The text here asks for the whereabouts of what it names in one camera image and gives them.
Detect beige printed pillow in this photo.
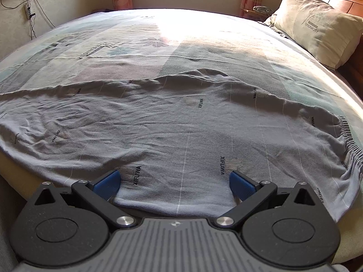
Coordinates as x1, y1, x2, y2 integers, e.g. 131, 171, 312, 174
271, 0, 363, 71

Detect crumpled beige pillow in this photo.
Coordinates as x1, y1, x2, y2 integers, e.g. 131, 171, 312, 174
263, 15, 280, 30

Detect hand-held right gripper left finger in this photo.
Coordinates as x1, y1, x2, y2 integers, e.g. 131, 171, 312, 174
33, 169, 137, 228

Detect bed with patchwork floral sheet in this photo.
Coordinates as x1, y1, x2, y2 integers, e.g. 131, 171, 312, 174
0, 8, 363, 265

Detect grey printed pants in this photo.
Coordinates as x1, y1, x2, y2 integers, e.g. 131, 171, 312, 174
0, 68, 363, 223

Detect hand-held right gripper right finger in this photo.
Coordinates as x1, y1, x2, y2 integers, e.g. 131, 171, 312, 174
213, 170, 316, 229

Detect wall power strip with cables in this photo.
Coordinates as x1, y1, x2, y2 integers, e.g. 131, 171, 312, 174
0, 0, 56, 40

